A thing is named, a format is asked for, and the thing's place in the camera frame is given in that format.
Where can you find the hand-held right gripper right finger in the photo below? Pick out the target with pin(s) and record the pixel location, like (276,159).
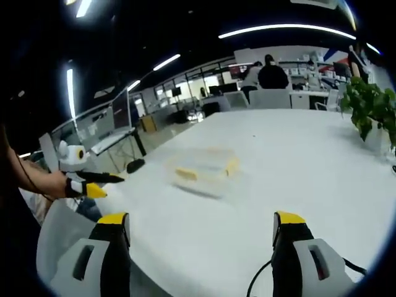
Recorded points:
(290,253)

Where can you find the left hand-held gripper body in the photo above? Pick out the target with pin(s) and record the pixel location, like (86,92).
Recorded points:
(74,159)

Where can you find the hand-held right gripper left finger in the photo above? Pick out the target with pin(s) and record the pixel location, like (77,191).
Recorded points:
(114,253)

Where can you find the clear container with plastic buckles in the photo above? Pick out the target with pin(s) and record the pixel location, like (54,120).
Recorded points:
(201,167)

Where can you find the person's jeans leg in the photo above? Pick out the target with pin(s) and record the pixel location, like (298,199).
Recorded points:
(89,210)

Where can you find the black computer mouse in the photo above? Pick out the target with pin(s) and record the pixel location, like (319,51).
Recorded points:
(135,165)

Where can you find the white side desk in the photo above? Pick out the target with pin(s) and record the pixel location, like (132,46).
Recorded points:
(111,140)

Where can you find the ceiling light strip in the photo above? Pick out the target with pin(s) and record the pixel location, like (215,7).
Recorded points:
(133,85)
(70,92)
(83,7)
(167,62)

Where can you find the computer monitor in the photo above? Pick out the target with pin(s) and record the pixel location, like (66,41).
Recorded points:
(121,109)

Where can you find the yellow box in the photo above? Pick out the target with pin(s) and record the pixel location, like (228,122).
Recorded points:
(148,124)

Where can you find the white plant pot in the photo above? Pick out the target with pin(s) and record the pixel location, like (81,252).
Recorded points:
(379,139)

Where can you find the white chair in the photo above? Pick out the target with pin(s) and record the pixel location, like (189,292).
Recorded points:
(236,100)
(328,100)
(269,99)

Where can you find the green potted plant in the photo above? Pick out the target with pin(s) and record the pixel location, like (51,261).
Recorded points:
(368,102)

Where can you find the long curved ceiling light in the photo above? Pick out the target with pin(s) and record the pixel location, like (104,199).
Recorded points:
(287,28)

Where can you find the dark wall screen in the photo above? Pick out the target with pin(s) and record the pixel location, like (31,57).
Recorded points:
(238,72)

